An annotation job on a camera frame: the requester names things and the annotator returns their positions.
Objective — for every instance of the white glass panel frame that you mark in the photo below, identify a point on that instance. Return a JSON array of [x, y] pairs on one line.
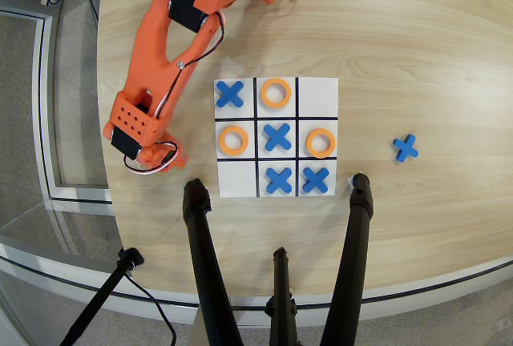
[[40, 121]]

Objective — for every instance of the thin black stand pole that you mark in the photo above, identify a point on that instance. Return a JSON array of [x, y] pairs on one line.
[[100, 298]]

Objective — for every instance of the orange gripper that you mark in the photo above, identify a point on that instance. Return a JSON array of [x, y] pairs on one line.
[[179, 161]]

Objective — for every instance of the short black tripod leg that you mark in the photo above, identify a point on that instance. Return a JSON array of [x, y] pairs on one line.
[[281, 282]]

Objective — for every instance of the small white tag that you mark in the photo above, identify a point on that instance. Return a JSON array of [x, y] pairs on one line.
[[350, 182]]

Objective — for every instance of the white tic-tac-toe grid board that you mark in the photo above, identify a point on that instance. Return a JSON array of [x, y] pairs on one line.
[[236, 179]]

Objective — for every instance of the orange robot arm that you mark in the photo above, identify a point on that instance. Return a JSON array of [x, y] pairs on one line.
[[152, 61]]

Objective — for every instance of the blue foam cross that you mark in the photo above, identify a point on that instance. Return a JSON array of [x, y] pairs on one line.
[[405, 148], [277, 137], [230, 94], [279, 180], [316, 180]]

